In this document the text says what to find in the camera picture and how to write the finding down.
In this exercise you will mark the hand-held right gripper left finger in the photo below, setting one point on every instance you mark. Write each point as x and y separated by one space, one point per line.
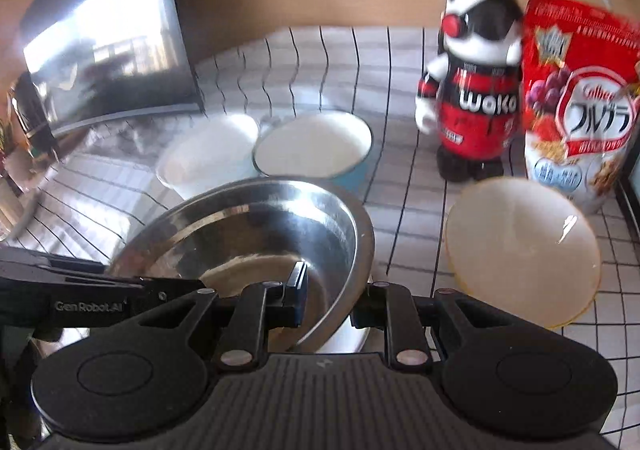
299 292

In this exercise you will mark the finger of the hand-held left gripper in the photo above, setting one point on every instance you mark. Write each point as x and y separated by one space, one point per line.
170 286

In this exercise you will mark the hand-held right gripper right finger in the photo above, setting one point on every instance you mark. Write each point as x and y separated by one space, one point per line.
382 310

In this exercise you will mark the stainless steel bowl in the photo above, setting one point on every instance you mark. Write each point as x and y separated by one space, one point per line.
240 230

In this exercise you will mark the blue bowl with white inside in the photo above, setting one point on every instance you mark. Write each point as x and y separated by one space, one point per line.
310 144

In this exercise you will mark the white black grid tablecloth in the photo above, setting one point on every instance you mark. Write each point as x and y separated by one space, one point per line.
400 210

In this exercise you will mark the red panda robot figure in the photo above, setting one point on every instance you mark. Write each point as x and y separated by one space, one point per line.
475 109

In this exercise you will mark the black monitor screen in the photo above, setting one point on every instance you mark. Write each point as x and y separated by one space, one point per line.
105 44

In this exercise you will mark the red cereal bag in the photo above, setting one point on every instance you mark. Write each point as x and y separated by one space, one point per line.
580 109

